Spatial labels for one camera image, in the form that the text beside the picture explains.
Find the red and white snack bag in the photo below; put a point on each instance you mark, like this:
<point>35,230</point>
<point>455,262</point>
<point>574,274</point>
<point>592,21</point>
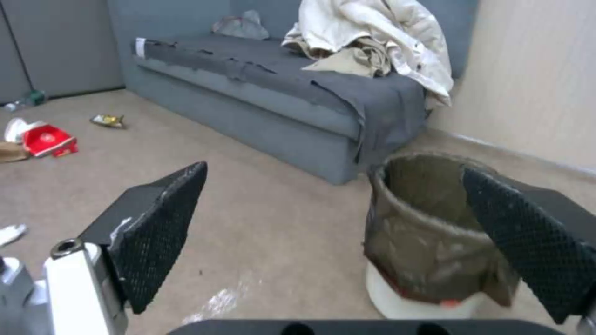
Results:
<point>49,141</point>

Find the dark grey bed sheet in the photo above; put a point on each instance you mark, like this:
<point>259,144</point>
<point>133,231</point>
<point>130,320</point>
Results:
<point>298,76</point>

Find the cream white crumpled duvet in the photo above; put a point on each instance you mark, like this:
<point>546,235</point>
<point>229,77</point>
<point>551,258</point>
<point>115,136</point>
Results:
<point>386,38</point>

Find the beige crumpled cloth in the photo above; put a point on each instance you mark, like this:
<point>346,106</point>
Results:
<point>358,59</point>

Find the white plastic bag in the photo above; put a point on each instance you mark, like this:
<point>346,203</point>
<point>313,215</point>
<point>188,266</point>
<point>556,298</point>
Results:
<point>18,128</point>

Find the clear plastic film scrap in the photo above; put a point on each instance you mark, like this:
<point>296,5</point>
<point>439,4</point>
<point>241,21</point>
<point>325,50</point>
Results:
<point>223,300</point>

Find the white crumpled tissue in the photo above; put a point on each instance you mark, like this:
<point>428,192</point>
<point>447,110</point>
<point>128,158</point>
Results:
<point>11,233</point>

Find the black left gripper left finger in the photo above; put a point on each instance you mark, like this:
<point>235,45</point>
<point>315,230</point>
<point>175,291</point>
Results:
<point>149,230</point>

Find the grey blue low bed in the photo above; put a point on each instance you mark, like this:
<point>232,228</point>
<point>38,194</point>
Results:
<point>260,122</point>

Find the brown paper bag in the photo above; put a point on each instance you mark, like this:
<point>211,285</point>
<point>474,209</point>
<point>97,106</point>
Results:
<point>11,152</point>

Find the clear plastic bottle green label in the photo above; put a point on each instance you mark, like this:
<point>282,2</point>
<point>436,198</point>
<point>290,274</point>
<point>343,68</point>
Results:
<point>25,100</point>

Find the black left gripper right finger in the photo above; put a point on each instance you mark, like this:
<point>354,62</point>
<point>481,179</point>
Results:
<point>526,240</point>

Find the gold crumpled wrapper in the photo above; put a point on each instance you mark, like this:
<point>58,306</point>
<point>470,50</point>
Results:
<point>108,121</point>

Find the white trash can with liner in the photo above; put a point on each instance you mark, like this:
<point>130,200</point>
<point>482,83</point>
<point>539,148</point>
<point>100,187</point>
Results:
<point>419,240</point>

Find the grey crumpled garment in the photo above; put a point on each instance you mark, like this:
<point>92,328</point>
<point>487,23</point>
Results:
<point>242,25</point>

